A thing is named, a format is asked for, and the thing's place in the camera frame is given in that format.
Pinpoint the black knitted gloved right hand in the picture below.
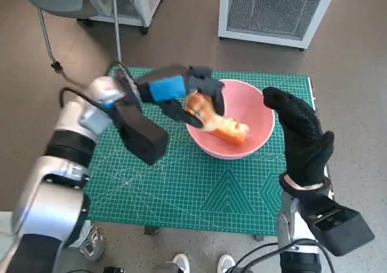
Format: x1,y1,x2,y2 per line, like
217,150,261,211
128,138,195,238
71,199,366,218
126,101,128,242
261,87,336,186

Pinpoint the bare black left hand blue tape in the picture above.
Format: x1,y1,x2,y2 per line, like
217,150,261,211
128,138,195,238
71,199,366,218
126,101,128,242
134,64,227,130

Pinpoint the round toy bread bun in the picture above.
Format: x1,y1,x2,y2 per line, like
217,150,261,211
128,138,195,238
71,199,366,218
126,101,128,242
184,91,220,125

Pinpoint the pink bowl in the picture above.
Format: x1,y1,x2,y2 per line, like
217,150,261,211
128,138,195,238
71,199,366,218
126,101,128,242
186,79,275,160

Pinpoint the long striped toy bread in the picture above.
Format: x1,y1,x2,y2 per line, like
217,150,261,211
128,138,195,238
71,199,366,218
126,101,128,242
205,118,250,148

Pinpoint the thin metal pole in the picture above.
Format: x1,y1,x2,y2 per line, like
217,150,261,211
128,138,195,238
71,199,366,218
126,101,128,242
111,0,123,62

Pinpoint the white wheeled cage cabinet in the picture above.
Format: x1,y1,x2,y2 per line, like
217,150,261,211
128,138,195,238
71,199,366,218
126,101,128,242
76,0,173,35

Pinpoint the green cutting mat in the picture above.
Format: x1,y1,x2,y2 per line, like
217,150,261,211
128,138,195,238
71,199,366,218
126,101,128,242
83,66,315,236

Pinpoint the white mesh-front cabinet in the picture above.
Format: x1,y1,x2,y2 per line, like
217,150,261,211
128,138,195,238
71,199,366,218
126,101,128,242
217,0,351,50

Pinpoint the small white table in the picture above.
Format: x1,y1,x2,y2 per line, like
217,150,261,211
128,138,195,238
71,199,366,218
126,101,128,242
144,76,335,243

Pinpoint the white shoe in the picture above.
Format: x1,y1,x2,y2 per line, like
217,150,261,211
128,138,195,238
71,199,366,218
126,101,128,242
217,254,236,273
172,254,190,273

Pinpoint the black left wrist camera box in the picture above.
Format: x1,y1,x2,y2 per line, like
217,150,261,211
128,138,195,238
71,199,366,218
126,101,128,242
111,99,169,166

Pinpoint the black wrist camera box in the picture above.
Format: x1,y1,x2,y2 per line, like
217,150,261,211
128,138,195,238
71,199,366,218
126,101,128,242
298,194,376,257
111,99,169,166

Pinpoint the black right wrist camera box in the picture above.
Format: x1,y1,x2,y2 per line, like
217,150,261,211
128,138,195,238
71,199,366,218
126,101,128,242
298,194,376,257

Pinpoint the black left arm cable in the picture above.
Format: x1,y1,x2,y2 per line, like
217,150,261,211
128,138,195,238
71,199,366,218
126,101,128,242
59,61,134,110

